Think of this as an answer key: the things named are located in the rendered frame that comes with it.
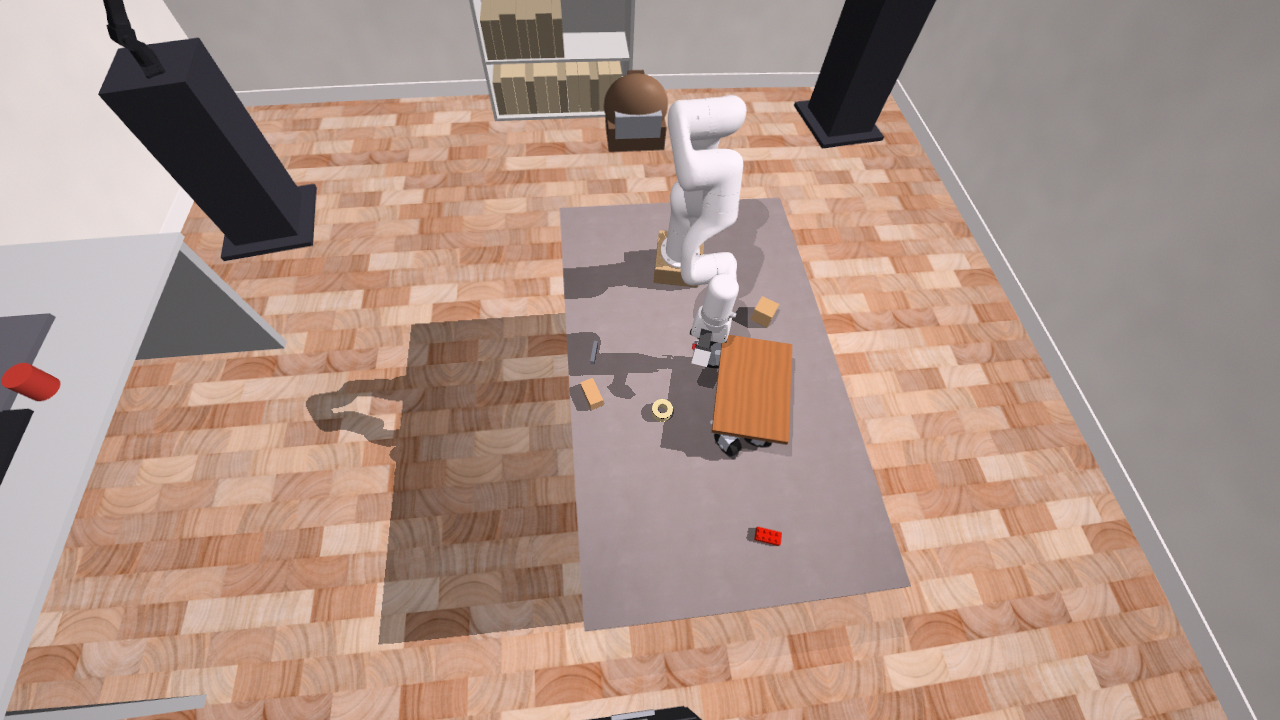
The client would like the beige roll of masking tape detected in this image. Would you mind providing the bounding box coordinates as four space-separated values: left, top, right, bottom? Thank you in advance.
652 398 673 421

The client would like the red toy building brick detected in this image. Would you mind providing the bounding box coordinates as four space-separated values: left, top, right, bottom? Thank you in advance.
754 527 782 546

